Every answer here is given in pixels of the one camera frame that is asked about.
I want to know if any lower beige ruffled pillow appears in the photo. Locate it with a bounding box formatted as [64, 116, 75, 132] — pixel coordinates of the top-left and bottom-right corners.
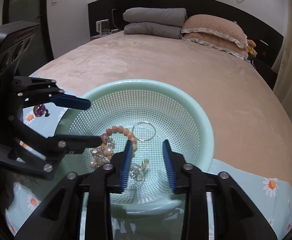
[183, 33, 248, 60]

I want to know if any small silver hoop bangle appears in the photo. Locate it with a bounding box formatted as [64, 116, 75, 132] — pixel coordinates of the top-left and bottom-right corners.
[132, 121, 156, 142]

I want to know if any large silver hoop bangle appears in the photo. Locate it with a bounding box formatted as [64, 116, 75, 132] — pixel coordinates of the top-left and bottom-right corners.
[126, 163, 145, 191]

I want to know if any mint green plastic basket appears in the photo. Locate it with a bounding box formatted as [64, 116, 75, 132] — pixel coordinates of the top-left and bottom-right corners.
[55, 80, 214, 215]

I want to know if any upper grey folded blanket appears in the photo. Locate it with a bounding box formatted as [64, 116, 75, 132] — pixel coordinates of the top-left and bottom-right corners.
[123, 7, 187, 27]

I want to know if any silver ring cluster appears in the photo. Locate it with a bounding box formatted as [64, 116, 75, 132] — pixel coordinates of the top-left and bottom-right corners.
[130, 168, 145, 182]

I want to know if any small brown teddy bear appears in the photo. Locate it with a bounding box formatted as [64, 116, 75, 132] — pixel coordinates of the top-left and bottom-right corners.
[246, 39, 258, 57]

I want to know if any orange bead bracelet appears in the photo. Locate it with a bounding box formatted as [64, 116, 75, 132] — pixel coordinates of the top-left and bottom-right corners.
[105, 125, 139, 153]

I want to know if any grey folded blanket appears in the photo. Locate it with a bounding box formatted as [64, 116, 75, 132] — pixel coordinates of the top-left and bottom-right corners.
[124, 22, 182, 40]
[123, 7, 187, 27]

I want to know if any lower grey folded blanket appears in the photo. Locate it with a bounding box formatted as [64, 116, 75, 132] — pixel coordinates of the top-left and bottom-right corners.
[124, 22, 182, 40]

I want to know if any upper beige ruffled pillow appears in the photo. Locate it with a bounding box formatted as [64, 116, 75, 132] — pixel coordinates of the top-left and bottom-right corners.
[181, 14, 248, 49]

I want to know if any daisy print blue cloth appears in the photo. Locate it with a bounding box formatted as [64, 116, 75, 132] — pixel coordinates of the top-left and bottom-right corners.
[4, 69, 292, 240]

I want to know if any beige ruffled pillow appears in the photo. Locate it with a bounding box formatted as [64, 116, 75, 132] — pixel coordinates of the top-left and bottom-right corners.
[181, 14, 248, 49]
[183, 33, 248, 60]

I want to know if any beige bed blanket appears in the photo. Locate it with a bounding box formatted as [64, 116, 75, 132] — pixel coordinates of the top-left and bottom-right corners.
[35, 33, 292, 186]

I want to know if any black headboard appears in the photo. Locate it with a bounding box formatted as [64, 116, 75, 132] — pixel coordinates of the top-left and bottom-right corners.
[88, 0, 284, 89]

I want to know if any white device on nightstand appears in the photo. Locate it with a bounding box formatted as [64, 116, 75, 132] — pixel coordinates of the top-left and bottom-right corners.
[96, 20, 110, 35]

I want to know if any dark door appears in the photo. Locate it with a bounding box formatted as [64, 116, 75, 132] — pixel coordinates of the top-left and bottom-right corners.
[0, 0, 54, 67]

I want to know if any multicolour round brooch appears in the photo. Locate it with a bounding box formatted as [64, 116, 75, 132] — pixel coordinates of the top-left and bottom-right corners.
[33, 104, 49, 117]

